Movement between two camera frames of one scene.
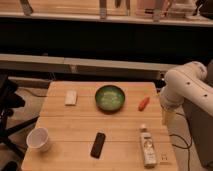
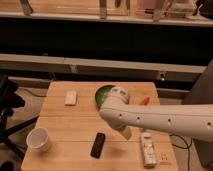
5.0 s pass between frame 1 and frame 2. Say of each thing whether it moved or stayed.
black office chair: stayed
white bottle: stayed
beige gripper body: moved
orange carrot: stayed
